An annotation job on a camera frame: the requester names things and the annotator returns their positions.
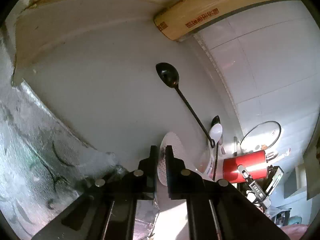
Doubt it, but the red utensil holder cup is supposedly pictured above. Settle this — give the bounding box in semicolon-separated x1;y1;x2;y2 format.
222;150;268;184

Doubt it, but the white rice paddle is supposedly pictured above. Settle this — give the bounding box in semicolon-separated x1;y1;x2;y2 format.
157;132;193;186

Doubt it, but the black ladle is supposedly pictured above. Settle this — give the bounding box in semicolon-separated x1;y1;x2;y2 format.
156;62;215;148

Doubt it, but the glass pot lid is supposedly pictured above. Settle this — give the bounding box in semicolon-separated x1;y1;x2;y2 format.
240;121;281;153

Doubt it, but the yellow cling wrap roll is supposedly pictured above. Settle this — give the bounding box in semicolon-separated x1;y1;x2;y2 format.
153;0;280;41

